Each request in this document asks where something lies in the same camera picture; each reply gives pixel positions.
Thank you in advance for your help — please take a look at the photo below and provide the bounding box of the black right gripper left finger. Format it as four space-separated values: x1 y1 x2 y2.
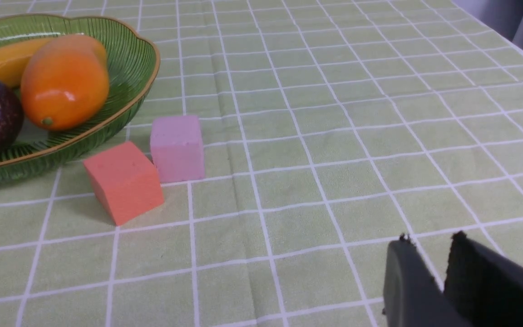
383 234 471 327

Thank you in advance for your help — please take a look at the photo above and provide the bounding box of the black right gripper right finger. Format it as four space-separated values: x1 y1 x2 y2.
443 231 523 327

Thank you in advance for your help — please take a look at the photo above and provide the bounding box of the orange toy mango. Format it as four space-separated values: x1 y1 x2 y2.
20 35 110 132

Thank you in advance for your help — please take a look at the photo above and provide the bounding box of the yellow toy banana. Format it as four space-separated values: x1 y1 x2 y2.
0 37 54 89

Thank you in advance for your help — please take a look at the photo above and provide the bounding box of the green checkered tablecloth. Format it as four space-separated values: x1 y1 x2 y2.
0 0 523 327

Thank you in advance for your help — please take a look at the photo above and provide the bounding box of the pink foam cube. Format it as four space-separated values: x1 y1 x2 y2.
150 114 205 183

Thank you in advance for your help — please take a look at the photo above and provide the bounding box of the orange foam cube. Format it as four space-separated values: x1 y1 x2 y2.
83 141 164 226

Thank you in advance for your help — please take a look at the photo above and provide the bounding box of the green glass plate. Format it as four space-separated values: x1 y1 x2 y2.
0 13 160 185

